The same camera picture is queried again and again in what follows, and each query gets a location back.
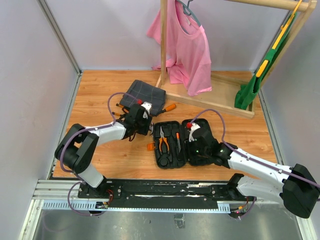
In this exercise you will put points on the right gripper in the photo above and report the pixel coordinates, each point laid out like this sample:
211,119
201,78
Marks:
191,156

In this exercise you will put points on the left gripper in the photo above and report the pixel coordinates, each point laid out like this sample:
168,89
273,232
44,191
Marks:
145,130

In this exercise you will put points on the black plastic tool case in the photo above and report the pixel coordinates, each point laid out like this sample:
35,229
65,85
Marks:
173,159

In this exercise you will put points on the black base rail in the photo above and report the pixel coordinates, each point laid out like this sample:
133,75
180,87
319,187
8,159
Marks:
164,195

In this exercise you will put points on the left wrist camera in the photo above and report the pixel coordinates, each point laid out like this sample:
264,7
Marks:
146,109

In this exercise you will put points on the wooden clothes rack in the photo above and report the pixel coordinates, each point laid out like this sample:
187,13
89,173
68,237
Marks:
222,97

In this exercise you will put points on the orange black screwdriver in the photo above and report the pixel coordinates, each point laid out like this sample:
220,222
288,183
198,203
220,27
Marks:
167,109

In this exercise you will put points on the grey folded cloth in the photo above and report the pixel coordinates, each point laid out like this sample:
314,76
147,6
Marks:
148,93

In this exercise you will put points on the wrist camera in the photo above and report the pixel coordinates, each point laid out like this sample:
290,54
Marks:
146,109
192,134

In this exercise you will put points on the pink t-shirt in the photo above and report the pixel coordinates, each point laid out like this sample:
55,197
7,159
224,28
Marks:
187,49

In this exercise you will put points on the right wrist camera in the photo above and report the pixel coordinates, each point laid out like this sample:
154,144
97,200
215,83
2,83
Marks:
192,134

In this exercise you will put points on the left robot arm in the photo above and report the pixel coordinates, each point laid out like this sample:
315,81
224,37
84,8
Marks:
77,148

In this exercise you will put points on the orange handled pliers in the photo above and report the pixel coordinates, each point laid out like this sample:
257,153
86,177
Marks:
163,143

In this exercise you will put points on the orange utility knife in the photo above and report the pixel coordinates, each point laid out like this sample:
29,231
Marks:
178,141

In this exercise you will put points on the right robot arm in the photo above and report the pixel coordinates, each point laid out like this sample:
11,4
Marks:
293,187

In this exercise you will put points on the claw hammer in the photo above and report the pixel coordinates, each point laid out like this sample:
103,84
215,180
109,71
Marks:
152,129

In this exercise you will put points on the green garment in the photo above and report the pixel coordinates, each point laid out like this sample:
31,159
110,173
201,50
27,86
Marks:
248,92

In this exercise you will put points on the teal clothes hanger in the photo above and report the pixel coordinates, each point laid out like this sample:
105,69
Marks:
191,15

